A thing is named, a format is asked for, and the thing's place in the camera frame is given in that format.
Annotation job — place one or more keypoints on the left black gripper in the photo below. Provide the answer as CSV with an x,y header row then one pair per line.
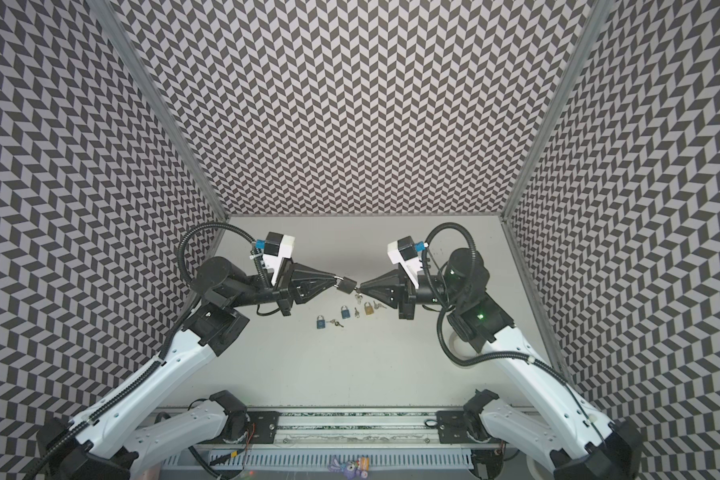
x,y
308,282

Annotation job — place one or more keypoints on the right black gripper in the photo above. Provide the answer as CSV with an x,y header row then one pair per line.
x,y
406,293

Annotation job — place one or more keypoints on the blue padlock with keys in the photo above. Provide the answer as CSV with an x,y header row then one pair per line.
x,y
322,323

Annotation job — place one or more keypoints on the brass padlock with keys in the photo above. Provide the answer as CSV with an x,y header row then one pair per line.
x,y
370,308

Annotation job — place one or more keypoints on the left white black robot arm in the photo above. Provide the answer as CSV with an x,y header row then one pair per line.
x,y
104,441

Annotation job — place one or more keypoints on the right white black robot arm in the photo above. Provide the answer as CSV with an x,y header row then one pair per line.
x,y
572,438

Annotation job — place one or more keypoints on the purple toy figure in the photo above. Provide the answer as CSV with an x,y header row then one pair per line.
x,y
351,469

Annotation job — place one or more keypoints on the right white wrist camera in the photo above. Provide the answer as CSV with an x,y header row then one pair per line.
x,y
405,253

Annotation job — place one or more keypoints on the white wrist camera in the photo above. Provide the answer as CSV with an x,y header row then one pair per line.
x,y
405,253
273,252

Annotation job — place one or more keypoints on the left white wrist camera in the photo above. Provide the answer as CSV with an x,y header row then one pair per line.
x,y
273,252

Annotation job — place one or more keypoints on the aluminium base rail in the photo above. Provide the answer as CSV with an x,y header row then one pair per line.
x,y
356,428

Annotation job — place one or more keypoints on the white slotted cable duct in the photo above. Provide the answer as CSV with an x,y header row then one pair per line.
x,y
316,460

